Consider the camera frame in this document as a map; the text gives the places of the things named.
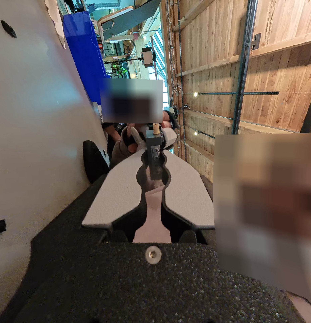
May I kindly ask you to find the studio light on stand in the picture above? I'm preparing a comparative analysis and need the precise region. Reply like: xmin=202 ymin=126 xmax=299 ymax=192
xmin=125 ymin=45 xmax=157 ymax=69

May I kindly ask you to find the leaning dark board stand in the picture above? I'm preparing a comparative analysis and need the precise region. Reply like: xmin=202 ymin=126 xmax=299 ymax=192
xmin=97 ymin=0 xmax=161 ymax=42

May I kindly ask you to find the person's right forearm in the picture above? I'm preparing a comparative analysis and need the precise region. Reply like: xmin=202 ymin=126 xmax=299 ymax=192
xmin=109 ymin=137 xmax=132 ymax=170

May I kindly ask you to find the blue plastic bin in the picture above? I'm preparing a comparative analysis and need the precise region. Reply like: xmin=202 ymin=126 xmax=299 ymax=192
xmin=63 ymin=11 xmax=108 ymax=104

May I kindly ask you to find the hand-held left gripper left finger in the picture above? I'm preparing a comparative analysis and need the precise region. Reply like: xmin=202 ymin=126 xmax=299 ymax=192
xmin=81 ymin=149 xmax=148 ymax=242

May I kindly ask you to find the green potted plant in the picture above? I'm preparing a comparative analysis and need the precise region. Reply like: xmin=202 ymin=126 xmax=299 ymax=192
xmin=112 ymin=63 xmax=129 ymax=75

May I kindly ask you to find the grey axle brick assembly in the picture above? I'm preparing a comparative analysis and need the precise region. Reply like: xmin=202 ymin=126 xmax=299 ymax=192
xmin=145 ymin=123 xmax=164 ymax=181

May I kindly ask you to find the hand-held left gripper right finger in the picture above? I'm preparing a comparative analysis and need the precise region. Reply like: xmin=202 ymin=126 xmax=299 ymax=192
xmin=160 ymin=150 xmax=215 ymax=242

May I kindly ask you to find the black desk grommet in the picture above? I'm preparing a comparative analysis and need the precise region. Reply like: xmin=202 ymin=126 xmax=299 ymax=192
xmin=1 ymin=20 xmax=17 ymax=39

